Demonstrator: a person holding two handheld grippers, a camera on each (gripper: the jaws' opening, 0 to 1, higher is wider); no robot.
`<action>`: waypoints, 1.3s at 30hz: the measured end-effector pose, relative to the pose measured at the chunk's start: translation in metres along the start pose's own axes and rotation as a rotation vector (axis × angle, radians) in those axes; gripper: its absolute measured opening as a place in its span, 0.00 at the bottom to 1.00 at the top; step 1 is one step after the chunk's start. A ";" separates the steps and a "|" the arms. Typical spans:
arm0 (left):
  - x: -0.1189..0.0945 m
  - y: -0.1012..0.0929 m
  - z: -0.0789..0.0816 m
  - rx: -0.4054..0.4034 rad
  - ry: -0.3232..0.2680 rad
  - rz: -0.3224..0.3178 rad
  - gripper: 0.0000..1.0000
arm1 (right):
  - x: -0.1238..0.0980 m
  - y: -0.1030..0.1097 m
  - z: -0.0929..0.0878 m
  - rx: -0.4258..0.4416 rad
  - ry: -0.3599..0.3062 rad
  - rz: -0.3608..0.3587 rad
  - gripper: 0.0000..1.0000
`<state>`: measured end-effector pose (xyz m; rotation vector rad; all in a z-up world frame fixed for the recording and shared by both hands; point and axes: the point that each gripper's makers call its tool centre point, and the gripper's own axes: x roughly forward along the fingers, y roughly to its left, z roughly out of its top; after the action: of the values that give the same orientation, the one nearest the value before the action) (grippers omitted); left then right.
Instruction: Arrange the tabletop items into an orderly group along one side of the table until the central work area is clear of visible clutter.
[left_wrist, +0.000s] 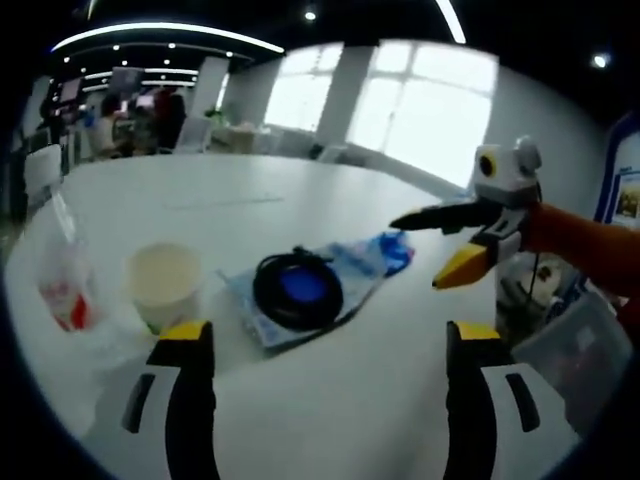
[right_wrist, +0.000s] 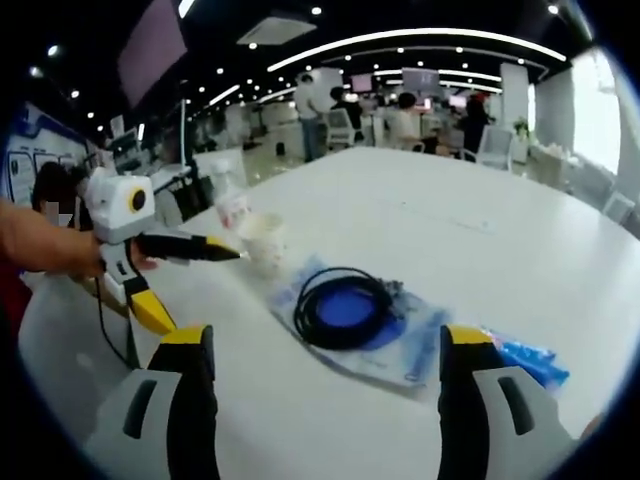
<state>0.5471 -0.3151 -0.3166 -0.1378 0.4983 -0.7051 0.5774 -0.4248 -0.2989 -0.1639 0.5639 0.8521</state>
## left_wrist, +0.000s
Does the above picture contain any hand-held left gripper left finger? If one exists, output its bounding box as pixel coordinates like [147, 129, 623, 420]
[102, 319, 222, 480]

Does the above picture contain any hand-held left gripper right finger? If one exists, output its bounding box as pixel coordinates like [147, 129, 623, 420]
[444, 319, 584, 480]

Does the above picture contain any blue plastic packet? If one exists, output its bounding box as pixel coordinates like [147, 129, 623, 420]
[217, 229, 416, 351]

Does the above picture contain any paper cup with green print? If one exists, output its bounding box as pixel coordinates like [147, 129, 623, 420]
[123, 242, 204, 335]

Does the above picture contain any black cable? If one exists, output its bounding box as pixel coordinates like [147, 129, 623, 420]
[252, 245, 345, 330]

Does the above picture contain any clear plastic bottle red label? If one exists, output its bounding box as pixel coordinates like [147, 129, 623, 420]
[34, 187, 101, 334]

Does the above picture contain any wide bright window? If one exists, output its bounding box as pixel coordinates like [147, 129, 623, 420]
[349, 42, 501, 189]

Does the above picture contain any blue display board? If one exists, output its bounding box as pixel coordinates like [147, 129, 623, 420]
[594, 112, 640, 226]

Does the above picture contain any white table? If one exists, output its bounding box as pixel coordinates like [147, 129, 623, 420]
[4, 152, 506, 480]

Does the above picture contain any straight ceiling light strip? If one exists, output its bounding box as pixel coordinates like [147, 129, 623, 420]
[434, 0, 469, 44]

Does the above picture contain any narrow bright window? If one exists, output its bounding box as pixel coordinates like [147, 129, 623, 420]
[263, 42, 346, 132]

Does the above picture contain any curved ceiling light strip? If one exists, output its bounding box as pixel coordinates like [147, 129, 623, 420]
[49, 22, 286, 54]

